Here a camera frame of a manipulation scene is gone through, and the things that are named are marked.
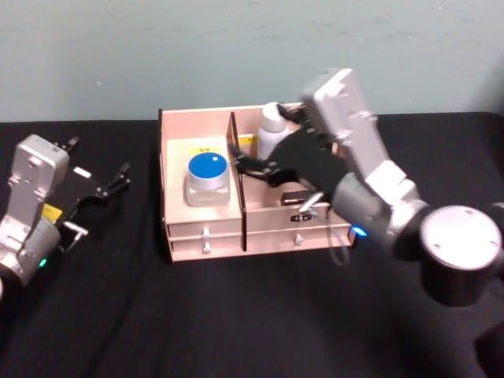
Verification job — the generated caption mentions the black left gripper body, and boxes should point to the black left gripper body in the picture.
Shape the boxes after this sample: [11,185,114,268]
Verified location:
[41,155,112,234]

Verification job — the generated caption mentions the black divider panel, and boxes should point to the black divider panel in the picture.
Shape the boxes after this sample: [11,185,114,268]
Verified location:
[225,111,249,253]

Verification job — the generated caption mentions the black table cloth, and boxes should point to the black table cloth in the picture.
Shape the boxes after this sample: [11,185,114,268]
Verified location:
[0,111,504,378]

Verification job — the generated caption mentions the right gripper dark cable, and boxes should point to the right gripper dark cable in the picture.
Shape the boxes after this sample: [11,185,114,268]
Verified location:
[300,191,354,269]

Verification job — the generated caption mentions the clear jar with blue lid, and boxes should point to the clear jar with blue lid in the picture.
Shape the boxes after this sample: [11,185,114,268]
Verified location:
[183,152,232,208]

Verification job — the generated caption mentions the small dark block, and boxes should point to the small dark block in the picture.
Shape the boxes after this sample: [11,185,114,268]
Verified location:
[280,191,311,206]

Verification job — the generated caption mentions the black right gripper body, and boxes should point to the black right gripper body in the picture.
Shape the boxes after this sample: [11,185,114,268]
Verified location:
[270,131,349,195]

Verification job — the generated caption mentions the white plastic bottle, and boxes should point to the white plastic bottle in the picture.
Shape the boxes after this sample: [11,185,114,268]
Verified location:
[257,101,291,159]

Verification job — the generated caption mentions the light wooden organizer box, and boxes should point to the light wooden organizer box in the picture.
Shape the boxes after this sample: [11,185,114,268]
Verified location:
[157,101,358,264]

